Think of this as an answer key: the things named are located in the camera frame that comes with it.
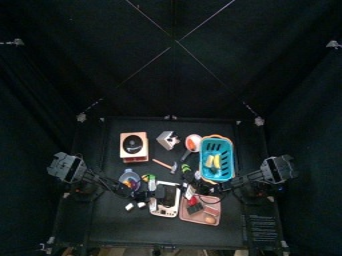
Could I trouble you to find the white toy card red edge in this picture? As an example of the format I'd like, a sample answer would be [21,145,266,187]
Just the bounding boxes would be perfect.
[184,183,198,201]

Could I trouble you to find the pink plastic tray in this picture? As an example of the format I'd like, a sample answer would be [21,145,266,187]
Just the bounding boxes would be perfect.
[178,190,224,227]

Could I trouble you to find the toy corn cob green husk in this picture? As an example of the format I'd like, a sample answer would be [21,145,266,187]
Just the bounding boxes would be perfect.
[141,173,158,184]

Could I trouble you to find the white toy induction cooker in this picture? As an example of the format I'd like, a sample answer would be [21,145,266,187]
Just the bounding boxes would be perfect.
[147,179,182,219]

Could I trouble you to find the black toy block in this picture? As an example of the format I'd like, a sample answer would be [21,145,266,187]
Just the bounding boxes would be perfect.
[186,202,206,216]

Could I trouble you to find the wooden toy hammer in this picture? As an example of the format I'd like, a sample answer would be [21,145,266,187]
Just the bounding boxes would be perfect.
[152,158,180,175]

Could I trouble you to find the grey toy bowl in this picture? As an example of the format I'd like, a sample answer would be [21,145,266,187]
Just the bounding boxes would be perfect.
[118,168,143,193]

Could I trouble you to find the blue plastic basket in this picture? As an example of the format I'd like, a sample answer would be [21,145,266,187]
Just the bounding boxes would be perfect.
[198,134,237,184]

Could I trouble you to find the grey toy frying pan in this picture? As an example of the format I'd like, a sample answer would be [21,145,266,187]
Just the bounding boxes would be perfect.
[180,133,204,163]

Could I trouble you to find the grey toy cube box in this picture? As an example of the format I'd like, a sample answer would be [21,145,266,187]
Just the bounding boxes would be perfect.
[156,130,182,151]

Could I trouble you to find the pink wooden toy stove box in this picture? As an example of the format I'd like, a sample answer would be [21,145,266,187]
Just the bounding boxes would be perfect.
[119,131,150,164]

